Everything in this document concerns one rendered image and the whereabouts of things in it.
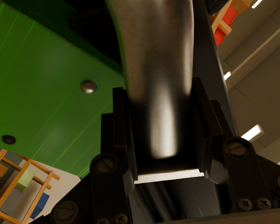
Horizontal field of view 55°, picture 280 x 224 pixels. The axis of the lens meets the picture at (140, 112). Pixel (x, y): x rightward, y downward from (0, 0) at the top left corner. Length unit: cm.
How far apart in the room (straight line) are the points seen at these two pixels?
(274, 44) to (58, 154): 769
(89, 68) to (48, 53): 3
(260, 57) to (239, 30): 209
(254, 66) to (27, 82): 775
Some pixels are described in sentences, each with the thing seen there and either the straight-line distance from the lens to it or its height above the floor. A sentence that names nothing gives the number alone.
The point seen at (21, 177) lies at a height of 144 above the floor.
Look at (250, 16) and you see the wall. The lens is 967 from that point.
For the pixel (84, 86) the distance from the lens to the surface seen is 18.
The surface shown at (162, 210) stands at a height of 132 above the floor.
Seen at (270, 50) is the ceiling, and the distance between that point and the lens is 786.
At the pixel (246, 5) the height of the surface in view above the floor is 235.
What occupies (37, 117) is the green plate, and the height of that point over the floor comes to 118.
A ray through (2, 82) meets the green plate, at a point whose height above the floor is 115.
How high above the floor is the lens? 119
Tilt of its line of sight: 14 degrees up
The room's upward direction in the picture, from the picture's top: 127 degrees clockwise
